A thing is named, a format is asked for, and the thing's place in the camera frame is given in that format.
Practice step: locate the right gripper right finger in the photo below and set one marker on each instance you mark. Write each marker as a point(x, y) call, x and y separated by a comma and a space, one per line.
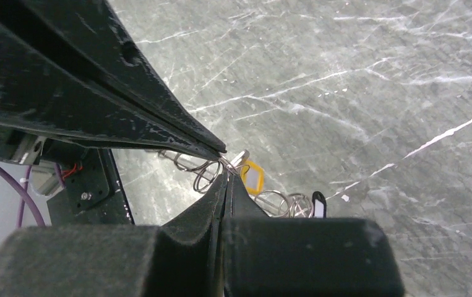
point(265, 256)

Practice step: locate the black key tag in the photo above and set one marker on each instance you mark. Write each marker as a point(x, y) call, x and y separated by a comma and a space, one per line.
point(319, 205)

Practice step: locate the key with yellow tag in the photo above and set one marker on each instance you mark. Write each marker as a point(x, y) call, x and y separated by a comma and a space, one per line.
point(252, 175)

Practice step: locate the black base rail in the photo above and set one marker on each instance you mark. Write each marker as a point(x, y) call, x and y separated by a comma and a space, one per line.
point(93, 196)

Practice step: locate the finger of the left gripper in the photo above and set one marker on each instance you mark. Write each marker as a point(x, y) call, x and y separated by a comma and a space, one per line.
point(39, 97)
point(90, 42)

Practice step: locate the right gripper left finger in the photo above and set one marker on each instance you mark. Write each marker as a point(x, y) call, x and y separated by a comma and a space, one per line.
point(176, 259)

